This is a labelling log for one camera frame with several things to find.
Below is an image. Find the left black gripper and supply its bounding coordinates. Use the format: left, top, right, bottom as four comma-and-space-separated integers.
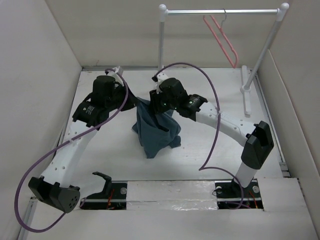
106, 81, 140, 112

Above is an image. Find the blue t shirt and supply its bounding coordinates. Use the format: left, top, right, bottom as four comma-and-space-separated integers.
132, 98, 181, 159

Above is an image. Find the pink clothes hanger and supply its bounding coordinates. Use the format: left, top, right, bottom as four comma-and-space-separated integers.
202, 9, 239, 69

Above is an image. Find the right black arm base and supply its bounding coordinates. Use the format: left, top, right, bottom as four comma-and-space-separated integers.
212, 178, 264, 210

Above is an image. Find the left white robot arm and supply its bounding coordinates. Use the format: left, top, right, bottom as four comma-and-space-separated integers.
28, 74, 135, 214

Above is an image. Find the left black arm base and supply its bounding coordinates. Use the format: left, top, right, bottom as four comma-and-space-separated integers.
79, 171, 128, 211

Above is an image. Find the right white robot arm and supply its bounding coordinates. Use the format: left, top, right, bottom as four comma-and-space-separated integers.
149, 75, 274, 197

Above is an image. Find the white clothes rack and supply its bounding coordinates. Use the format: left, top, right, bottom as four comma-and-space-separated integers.
157, 2, 290, 117

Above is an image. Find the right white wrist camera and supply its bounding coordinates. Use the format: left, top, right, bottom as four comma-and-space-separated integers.
151, 72, 169, 89

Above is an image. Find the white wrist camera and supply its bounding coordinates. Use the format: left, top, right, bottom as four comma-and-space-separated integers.
151, 72, 169, 89
104, 66, 124, 75

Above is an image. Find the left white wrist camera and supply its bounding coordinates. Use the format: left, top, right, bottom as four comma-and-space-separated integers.
104, 66, 124, 75

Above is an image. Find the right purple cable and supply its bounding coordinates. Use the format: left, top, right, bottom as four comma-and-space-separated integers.
154, 62, 253, 210

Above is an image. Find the purple cable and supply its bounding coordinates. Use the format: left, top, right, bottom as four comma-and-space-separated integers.
14, 68, 130, 233
154, 62, 253, 210

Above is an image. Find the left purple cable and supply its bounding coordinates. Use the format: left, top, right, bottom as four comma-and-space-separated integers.
14, 68, 130, 233

